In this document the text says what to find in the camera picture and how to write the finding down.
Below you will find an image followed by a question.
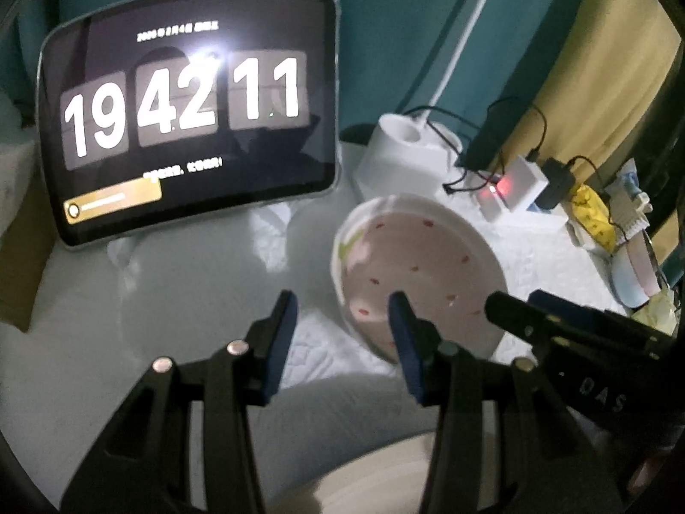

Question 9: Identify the beige round plate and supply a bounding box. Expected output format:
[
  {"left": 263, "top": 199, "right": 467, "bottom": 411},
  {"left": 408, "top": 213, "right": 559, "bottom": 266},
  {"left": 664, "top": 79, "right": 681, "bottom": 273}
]
[{"left": 268, "top": 433, "right": 435, "bottom": 514}]

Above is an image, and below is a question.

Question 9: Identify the pink strawberry bowl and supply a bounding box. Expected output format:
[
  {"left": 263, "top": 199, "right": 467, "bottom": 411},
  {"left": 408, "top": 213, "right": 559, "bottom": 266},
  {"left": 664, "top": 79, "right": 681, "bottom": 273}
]
[{"left": 330, "top": 195, "right": 507, "bottom": 363}]

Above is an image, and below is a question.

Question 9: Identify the light blue bowl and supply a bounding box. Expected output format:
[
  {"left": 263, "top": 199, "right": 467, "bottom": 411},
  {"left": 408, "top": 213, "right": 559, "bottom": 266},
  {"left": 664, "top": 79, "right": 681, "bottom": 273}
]
[{"left": 611, "top": 246, "right": 648, "bottom": 309}]

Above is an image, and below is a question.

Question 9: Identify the yellow tissue box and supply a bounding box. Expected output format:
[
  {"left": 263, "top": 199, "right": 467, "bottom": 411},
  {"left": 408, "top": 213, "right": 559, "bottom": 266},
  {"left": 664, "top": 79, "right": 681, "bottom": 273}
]
[{"left": 631, "top": 288, "right": 677, "bottom": 337}]

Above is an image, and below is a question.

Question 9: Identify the yellow snack packet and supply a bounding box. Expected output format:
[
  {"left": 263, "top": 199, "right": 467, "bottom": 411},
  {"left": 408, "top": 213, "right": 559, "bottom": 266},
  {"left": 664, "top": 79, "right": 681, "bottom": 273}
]
[{"left": 570, "top": 183, "right": 618, "bottom": 253}]

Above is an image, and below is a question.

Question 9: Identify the white power strip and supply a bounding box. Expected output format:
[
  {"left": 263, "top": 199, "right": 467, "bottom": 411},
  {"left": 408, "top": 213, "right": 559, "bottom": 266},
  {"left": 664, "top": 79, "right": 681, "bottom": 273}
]
[{"left": 476, "top": 181, "right": 569, "bottom": 231}]

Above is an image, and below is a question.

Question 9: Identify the white charger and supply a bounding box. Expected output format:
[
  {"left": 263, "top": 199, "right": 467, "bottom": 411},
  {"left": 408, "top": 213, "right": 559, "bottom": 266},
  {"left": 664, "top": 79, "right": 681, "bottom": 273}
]
[{"left": 496, "top": 155, "right": 548, "bottom": 214}]

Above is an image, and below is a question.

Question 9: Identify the white basket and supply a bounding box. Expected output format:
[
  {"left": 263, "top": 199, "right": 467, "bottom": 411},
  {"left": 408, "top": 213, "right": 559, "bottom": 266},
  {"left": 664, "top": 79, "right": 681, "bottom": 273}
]
[{"left": 608, "top": 189, "right": 652, "bottom": 242}]

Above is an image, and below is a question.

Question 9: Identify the black charger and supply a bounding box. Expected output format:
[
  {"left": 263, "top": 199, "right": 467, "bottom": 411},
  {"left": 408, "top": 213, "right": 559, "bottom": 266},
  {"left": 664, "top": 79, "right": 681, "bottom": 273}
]
[{"left": 535, "top": 158, "right": 576, "bottom": 210}]

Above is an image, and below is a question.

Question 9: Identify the white desk lamp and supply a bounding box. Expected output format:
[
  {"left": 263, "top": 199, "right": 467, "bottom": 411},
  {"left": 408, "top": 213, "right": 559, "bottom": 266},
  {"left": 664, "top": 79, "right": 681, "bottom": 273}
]
[{"left": 351, "top": 0, "right": 598, "bottom": 204}]

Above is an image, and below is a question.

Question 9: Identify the yellow curtain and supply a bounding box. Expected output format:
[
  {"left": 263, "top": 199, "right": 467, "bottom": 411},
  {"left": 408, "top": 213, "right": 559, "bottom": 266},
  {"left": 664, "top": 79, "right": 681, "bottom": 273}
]
[{"left": 497, "top": 0, "right": 684, "bottom": 184}]

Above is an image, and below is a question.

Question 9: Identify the teal curtain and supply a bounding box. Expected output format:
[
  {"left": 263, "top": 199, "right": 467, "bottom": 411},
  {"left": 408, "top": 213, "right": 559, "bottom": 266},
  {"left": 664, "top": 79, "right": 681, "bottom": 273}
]
[{"left": 1, "top": 0, "right": 582, "bottom": 146}]

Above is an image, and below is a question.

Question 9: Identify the tablet showing clock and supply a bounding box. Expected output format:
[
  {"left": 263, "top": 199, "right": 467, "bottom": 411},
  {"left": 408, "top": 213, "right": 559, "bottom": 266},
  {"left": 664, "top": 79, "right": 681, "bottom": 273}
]
[{"left": 36, "top": 0, "right": 340, "bottom": 248}]

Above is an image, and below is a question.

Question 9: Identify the black charger cable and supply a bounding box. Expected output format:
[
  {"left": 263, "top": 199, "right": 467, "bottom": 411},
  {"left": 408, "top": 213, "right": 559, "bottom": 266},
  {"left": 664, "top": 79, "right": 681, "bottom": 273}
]
[{"left": 566, "top": 154, "right": 627, "bottom": 242}]

